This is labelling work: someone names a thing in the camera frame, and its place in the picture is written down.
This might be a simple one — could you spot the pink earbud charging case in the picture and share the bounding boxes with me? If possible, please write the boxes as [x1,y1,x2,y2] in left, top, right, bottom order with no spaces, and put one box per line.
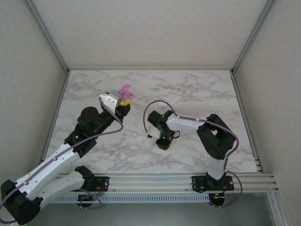
[118,84,135,100]

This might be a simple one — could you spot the small controller circuit board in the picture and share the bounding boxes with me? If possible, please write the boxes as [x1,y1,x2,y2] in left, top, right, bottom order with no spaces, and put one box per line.
[211,193,227,203]
[77,194,101,203]

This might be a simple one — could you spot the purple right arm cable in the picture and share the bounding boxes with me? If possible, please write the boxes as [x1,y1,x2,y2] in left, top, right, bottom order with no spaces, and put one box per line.
[143,100,243,209]

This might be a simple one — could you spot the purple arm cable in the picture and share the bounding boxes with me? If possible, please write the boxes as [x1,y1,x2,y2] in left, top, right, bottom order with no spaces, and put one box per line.
[143,100,243,209]
[0,97,124,224]

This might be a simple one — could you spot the aluminium table side rail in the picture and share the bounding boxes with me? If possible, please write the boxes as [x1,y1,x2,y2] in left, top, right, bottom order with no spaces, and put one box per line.
[40,70,71,163]
[230,72,263,174]

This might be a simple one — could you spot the wide aluminium mounting rail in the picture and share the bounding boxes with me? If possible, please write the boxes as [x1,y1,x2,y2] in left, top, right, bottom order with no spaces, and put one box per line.
[55,173,280,195]

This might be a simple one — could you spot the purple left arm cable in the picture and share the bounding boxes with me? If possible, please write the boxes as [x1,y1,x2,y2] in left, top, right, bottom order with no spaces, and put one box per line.
[0,97,124,224]

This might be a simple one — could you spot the slotted grey cable duct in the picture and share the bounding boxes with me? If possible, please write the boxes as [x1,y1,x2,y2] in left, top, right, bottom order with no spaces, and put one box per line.
[50,193,210,204]

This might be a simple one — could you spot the aluminium frame corner post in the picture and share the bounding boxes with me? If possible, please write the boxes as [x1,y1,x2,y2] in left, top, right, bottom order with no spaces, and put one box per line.
[230,0,280,75]
[23,0,71,74]

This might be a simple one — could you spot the aluminium lower frame bar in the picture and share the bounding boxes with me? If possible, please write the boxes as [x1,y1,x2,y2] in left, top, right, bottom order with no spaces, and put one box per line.
[267,193,291,226]

